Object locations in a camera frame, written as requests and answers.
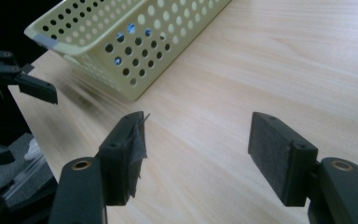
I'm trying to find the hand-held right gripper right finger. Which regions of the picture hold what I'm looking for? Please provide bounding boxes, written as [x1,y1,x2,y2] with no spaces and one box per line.
[247,111,320,208]

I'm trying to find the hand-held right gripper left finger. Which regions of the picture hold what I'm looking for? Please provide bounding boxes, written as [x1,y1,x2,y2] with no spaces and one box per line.
[97,110,149,207]

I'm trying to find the blue patterned fingerless glove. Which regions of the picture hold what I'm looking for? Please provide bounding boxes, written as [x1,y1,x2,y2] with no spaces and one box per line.
[115,22,153,66]

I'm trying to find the pale yellow perforated plastic basket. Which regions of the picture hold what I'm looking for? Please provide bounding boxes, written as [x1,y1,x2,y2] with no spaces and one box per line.
[23,0,232,103]

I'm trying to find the grey tape piece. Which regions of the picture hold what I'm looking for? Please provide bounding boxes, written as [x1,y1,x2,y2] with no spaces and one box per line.
[21,63,35,76]

